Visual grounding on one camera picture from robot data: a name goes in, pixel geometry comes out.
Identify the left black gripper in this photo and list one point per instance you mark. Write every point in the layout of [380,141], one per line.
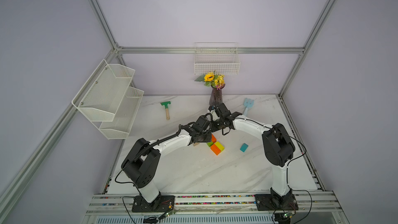
[208,136]

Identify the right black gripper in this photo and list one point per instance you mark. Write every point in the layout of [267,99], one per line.
[213,128]

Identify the orange block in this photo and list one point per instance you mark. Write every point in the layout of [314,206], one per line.
[213,139]
[215,149]

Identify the yellow rectangular block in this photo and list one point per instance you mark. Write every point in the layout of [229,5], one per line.
[219,146]

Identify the teal block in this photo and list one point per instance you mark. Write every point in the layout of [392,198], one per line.
[244,147]

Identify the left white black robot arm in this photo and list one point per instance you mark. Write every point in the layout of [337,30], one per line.
[141,163]

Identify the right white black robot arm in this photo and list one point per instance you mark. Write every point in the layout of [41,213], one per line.
[277,144]

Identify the dark ribbed glass vase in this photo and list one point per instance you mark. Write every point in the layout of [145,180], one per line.
[216,96]

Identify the light blue toy fork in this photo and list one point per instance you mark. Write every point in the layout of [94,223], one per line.
[248,104]

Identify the yellow artificial flower bouquet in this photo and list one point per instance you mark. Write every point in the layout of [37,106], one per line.
[213,80]

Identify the white two-tier mesh shelf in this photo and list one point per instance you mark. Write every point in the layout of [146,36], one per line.
[109,101]

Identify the green toy rake wooden handle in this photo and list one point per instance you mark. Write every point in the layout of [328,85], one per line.
[166,106]

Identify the white wire wall basket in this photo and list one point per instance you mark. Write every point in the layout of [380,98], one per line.
[216,58]

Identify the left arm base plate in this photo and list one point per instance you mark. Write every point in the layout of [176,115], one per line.
[160,204]

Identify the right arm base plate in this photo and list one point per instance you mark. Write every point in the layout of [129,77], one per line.
[273,201]

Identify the aluminium front rail frame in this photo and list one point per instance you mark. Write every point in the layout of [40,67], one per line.
[318,207]

